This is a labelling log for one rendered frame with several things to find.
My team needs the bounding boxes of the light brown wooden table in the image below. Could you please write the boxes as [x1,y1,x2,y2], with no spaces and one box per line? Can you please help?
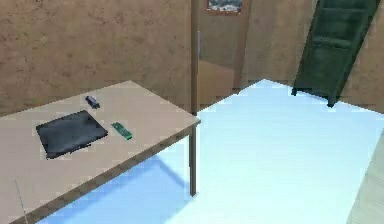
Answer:
[0,79,202,224]

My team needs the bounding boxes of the green remote control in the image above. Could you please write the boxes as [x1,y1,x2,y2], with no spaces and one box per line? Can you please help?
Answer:
[110,121,133,141]

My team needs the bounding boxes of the small black device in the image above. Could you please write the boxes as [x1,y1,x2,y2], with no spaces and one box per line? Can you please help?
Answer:
[84,95,101,110]

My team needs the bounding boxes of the black closed laptop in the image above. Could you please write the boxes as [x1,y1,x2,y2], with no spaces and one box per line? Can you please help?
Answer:
[35,109,109,160]

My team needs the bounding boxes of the dark green shelf unit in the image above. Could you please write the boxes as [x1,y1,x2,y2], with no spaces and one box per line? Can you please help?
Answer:
[290,0,382,109]

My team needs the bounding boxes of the beige furniture edge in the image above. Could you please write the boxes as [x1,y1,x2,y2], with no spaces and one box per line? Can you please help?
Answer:
[345,128,384,224]

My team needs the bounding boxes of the framed wall picture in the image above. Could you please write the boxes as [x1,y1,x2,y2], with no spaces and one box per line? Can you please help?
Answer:
[205,0,244,15]

